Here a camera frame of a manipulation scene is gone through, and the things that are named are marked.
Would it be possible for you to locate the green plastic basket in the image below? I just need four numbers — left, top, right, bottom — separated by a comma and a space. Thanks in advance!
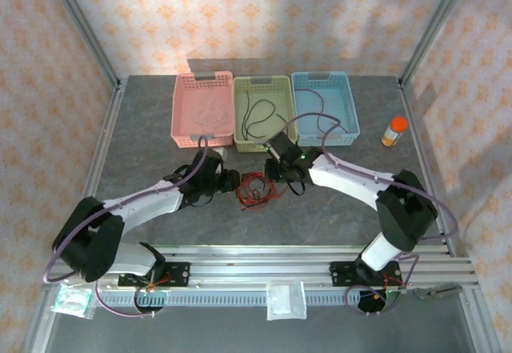
233, 74, 300, 153

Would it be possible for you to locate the blue plastic basket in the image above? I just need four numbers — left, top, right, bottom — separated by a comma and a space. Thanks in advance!
290, 70, 361, 148

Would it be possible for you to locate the pink plastic basket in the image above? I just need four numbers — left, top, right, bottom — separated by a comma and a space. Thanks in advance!
170, 70, 235, 149

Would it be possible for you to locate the orange capped bottle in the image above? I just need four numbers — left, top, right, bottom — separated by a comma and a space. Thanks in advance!
381, 115, 409, 147

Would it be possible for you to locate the clear bag with white pad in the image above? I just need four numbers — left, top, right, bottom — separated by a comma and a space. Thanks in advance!
266, 280, 308, 321

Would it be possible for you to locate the clear bag with green contents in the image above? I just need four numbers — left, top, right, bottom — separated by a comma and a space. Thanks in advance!
50, 279, 97, 320

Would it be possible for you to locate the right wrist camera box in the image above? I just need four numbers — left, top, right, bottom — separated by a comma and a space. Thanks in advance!
262, 131, 304, 162

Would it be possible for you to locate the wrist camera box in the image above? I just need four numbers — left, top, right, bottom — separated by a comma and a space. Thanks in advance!
198, 147, 230, 172
262, 131, 304, 162

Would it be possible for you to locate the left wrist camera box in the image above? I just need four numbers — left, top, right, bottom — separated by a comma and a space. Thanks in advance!
198, 147, 230, 172

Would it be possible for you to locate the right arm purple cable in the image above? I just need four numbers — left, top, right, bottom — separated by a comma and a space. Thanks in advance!
278, 114, 459, 315

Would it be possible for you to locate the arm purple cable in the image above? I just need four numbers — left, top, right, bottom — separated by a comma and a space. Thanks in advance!
278, 114, 459, 315
42, 135, 210, 318

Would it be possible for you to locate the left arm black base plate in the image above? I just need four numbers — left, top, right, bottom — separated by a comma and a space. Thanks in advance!
118, 262, 190, 289

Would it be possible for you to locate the aluminium mounting rail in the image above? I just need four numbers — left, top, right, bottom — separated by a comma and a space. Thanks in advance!
43, 244, 479, 290

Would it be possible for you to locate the aluminium table side rail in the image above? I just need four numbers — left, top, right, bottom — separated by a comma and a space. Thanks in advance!
398, 76, 458, 257
86, 77, 128, 200

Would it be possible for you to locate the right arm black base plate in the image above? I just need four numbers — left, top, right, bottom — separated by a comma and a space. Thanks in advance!
328, 260, 403, 288

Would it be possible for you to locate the grey slotted cable duct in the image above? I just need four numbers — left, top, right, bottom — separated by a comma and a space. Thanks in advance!
98, 291, 395, 306

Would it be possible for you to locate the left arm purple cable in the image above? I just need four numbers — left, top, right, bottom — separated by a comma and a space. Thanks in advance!
42, 135, 210, 318

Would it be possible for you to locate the aluminium frame post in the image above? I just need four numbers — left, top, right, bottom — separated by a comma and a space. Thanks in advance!
42, 0, 123, 90
399, 0, 477, 86

